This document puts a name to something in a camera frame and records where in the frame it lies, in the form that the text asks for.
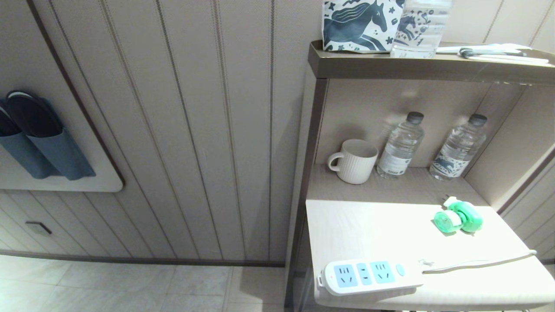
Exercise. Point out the white power strip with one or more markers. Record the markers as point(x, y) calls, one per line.
point(412, 277)

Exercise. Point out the green mosquito repellent plug-in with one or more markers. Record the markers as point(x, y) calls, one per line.
point(468, 219)

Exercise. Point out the white ribbed mug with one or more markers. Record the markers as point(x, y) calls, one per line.
point(357, 167)

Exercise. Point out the clear bottle plain white label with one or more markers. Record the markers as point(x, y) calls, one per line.
point(399, 151)

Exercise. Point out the beige brown shelf unit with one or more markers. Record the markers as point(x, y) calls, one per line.
point(390, 65)

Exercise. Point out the horse print tissue box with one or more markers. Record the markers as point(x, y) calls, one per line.
point(360, 26)

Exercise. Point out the clear bottle horse print label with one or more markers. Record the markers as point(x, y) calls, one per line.
point(457, 151)

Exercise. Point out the brown baseboard strip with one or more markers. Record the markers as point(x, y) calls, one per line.
point(130, 260)

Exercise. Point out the large clear horse print bottle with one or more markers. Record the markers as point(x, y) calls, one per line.
point(422, 30)

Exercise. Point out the blue slipper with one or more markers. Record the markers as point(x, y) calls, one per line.
point(21, 156)
point(56, 147)

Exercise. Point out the papers and pen on shelf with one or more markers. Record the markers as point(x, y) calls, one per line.
point(520, 57)

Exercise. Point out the grey wall socket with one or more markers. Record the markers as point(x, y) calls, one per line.
point(38, 228)

